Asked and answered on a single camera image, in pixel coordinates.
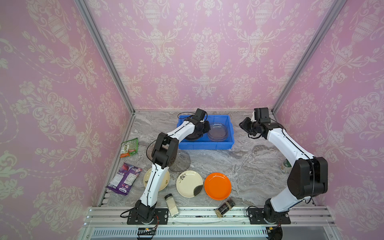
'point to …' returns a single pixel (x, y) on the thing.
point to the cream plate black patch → (189, 184)
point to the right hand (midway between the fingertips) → (241, 124)
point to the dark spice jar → (225, 207)
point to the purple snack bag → (124, 179)
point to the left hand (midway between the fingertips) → (210, 129)
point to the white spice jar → (171, 204)
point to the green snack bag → (129, 148)
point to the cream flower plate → (165, 183)
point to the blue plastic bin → (205, 143)
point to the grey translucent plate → (181, 162)
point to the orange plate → (218, 186)
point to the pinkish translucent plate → (218, 132)
